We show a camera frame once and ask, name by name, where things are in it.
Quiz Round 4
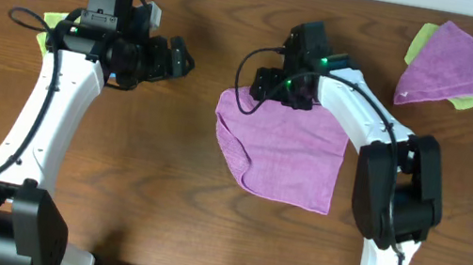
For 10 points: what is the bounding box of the purple microfiber cloth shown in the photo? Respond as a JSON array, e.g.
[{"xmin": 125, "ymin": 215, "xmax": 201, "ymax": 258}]
[{"xmin": 215, "ymin": 87, "xmax": 349, "ymax": 215}]

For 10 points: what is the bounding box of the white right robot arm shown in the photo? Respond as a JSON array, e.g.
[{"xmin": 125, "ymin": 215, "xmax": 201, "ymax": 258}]
[{"xmin": 252, "ymin": 46, "xmax": 443, "ymax": 265}]

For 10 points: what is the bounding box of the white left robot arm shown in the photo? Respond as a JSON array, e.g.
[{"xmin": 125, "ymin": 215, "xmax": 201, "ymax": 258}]
[{"xmin": 0, "ymin": 0, "xmax": 195, "ymax": 265}]

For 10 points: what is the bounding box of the yellow-green folded cloth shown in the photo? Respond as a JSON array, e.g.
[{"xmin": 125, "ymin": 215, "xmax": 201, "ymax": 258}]
[{"xmin": 36, "ymin": 11, "xmax": 69, "ymax": 56}]

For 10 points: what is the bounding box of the light green cloth under purple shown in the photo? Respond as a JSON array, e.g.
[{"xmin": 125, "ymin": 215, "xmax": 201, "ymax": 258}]
[{"xmin": 404, "ymin": 23, "xmax": 473, "ymax": 111}]

